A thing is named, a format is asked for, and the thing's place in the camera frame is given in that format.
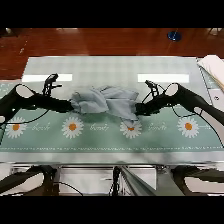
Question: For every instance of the pale blue shirt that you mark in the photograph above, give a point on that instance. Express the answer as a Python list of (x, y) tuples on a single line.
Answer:
[(100, 100)]

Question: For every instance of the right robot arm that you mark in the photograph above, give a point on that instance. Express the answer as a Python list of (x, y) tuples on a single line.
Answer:
[(186, 98)]

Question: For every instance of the blue round object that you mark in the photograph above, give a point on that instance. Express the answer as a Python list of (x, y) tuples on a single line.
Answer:
[(174, 35)]

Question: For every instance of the white garment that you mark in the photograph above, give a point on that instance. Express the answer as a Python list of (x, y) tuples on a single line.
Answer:
[(215, 68)]

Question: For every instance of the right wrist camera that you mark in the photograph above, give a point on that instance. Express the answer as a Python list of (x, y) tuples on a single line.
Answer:
[(151, 87)]

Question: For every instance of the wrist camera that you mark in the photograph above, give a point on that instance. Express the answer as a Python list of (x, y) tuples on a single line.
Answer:
[(49, 83), (151, 87)]

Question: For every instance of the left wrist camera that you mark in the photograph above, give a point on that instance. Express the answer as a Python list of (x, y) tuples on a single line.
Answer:
[(49, 83)]

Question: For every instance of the silver frame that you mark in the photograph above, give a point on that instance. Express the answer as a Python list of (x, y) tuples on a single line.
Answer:
[(133, 181)]

